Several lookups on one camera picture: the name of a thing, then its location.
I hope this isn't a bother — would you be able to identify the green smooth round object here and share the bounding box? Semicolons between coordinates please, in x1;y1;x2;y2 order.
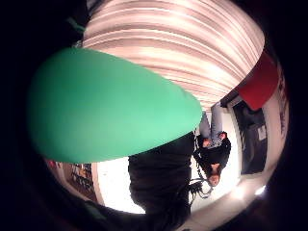
26;46;204;164

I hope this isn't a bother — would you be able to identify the wooden shelf with items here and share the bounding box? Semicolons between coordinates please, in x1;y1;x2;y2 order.
62;162;98;202

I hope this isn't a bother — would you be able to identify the the person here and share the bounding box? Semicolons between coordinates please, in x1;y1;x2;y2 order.
127;131;196;229

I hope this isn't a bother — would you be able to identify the red panel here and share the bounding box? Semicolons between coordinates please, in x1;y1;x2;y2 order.
237;52;280;112

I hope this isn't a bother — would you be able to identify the dark glass door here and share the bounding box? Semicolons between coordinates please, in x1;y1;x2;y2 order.
232;100;270;176

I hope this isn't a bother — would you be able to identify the black cable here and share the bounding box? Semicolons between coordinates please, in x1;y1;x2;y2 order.
188;177;214;199

